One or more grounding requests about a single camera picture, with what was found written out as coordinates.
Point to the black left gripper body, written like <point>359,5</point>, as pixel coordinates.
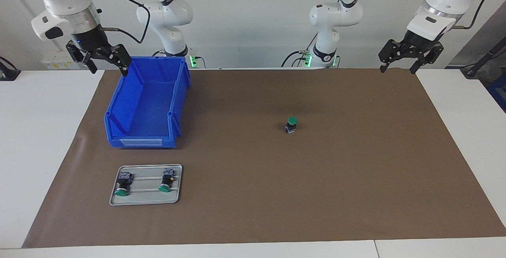
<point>417,42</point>

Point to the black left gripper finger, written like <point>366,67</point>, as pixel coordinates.
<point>433,53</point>
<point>391,50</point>

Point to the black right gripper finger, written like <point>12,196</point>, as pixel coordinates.
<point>77,54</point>
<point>122,56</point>

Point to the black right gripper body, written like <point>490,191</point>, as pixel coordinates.
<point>91,40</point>

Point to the green push button switch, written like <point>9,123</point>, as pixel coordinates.
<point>123,185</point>
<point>291,121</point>
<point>166,181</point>

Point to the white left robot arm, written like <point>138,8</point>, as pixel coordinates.
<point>442,1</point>

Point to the black tripod leg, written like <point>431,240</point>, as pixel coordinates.
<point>472,70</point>

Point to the blue plastic storage bin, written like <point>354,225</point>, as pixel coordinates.
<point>150,108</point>

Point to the black clamp stand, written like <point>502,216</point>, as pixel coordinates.
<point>8,74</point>

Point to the blue crate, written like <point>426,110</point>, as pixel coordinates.
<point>500,92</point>

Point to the grey metal tray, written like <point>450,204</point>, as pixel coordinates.
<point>146,198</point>

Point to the brown table mat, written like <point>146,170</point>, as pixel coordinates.
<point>276,191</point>

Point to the white wall socket strip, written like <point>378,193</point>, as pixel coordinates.
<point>55,65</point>

